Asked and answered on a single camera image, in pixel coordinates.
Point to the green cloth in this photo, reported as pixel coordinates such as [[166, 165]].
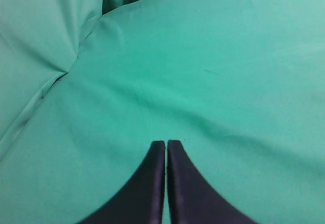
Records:
[[87, 85]]

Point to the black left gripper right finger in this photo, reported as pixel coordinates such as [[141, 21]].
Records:
[[191, 198]]

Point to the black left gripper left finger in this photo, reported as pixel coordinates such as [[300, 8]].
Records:
[[141, 199]]

